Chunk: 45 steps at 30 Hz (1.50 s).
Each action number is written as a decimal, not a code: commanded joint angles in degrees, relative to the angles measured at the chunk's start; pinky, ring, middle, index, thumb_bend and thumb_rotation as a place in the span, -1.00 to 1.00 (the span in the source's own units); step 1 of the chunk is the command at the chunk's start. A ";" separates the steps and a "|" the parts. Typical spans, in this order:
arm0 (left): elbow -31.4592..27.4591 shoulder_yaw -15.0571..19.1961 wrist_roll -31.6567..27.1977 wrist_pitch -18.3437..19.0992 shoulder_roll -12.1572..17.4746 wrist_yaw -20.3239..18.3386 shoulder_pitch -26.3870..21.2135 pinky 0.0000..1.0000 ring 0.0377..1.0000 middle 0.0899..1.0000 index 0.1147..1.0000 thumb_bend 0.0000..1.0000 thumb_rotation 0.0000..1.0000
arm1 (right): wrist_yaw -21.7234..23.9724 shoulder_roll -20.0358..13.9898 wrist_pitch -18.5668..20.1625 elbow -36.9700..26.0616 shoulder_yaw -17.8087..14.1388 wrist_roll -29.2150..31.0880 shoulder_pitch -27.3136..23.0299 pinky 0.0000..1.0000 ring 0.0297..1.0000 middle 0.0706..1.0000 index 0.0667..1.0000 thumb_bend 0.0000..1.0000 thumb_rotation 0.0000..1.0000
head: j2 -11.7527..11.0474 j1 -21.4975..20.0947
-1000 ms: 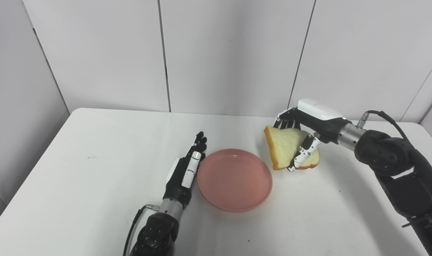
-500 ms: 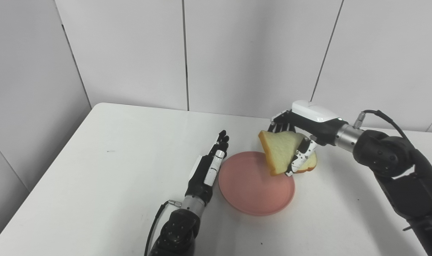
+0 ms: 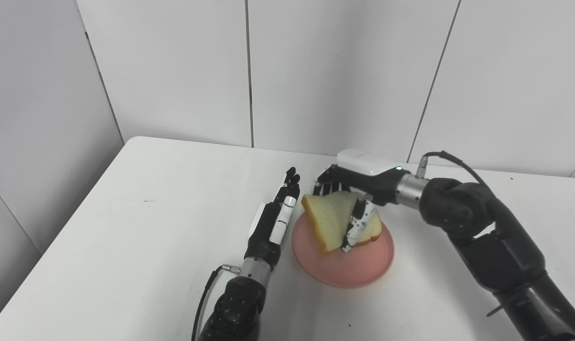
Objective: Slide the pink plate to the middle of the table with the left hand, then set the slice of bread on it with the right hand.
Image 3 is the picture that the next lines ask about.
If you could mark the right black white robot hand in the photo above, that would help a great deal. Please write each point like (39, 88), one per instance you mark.
(372, 177)

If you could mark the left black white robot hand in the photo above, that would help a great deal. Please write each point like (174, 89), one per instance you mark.
(268, 232)

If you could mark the slice of white bread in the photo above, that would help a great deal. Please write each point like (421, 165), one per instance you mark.
(330, 218)

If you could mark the pink round plate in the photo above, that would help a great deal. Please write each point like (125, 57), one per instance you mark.
(358, 265)

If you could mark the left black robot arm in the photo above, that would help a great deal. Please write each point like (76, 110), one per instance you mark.
(237, 303)

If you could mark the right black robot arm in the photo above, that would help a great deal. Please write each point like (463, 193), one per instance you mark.
(495, 241)

